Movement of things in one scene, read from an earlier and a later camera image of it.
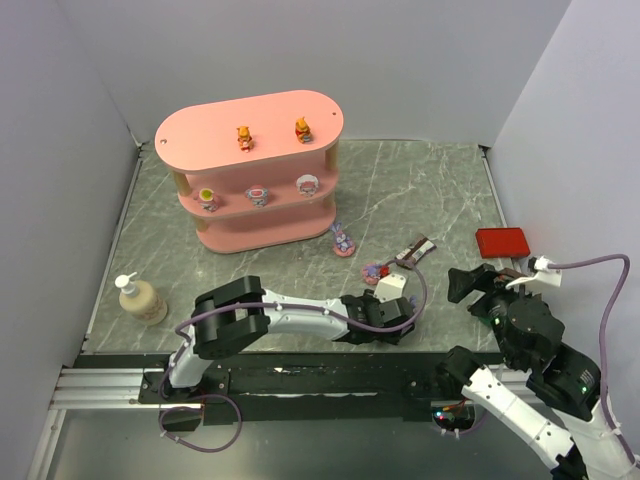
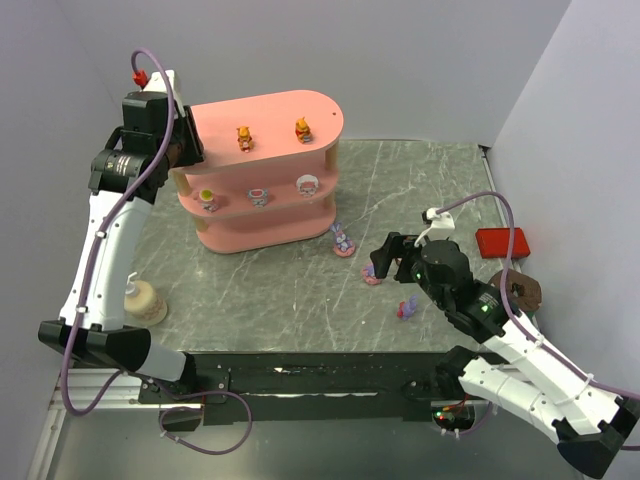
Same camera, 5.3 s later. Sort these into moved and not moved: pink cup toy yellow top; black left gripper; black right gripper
Moved: black right gripper; black left gripper
Not moved: pink cup toy yellow top
